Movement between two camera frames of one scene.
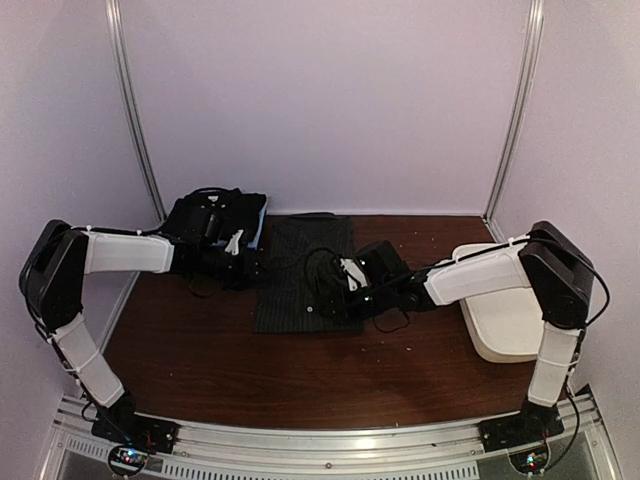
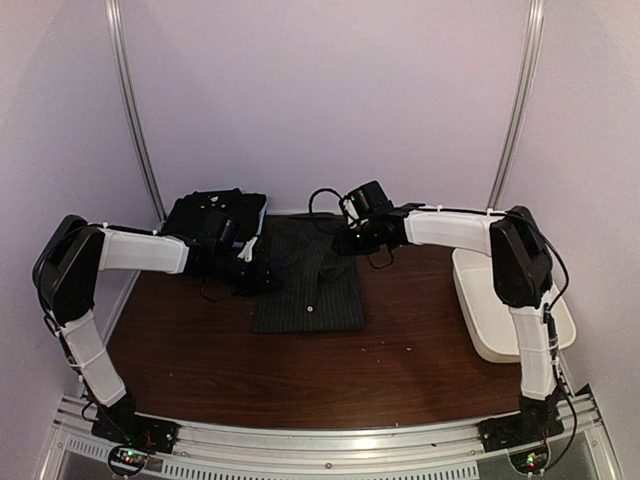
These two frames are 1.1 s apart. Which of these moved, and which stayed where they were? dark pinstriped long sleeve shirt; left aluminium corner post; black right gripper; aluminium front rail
Moved: black right gripper
Stayed: aluminium front rail; dark pinstriped long sleeve shirt; left aluminium corner post
